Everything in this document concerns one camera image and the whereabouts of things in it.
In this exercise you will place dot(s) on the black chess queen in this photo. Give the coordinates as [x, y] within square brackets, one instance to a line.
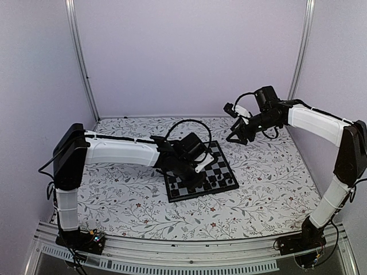
[205, 182]

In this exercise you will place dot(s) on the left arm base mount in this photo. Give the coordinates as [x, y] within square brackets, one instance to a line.
[85, 241]

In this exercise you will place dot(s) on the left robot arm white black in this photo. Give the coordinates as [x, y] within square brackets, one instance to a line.
[80, 147]

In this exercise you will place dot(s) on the front aluminium rail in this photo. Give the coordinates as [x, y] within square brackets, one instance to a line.
[122, 255]

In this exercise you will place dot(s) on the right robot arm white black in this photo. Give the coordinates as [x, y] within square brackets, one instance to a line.
[333, 150]

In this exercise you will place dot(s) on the right aluminium frame post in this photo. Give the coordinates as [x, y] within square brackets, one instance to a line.
[304, 40]

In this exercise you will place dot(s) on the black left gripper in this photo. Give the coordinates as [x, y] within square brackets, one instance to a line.
[191, 186]

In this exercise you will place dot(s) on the left aluminium frame post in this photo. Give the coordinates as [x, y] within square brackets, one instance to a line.
[74, 30]

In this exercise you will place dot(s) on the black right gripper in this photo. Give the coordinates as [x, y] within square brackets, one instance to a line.
[242, 128]

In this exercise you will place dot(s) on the black silver chess board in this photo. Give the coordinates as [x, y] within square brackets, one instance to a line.
[219, 166]

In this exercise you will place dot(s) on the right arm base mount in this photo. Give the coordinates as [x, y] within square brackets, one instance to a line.
[295, 243]

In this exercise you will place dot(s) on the floral patterned table mat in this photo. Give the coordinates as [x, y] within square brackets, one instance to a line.
[253, 190]

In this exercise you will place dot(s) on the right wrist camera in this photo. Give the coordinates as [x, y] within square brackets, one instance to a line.
[236, 111]

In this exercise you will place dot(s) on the aluminium frame post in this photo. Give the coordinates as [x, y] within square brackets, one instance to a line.
[74, 30]
[304, 40]

